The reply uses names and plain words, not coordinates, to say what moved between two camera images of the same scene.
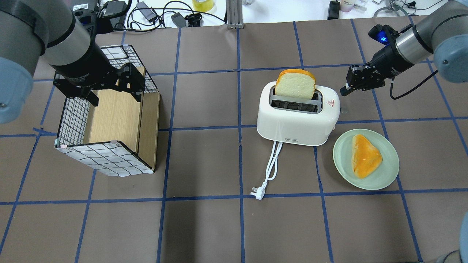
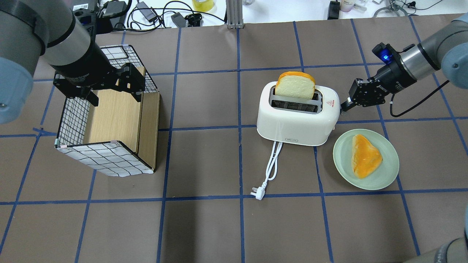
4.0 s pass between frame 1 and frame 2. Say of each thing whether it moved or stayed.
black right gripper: moved
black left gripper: stayed
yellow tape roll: stayed
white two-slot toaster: stayed
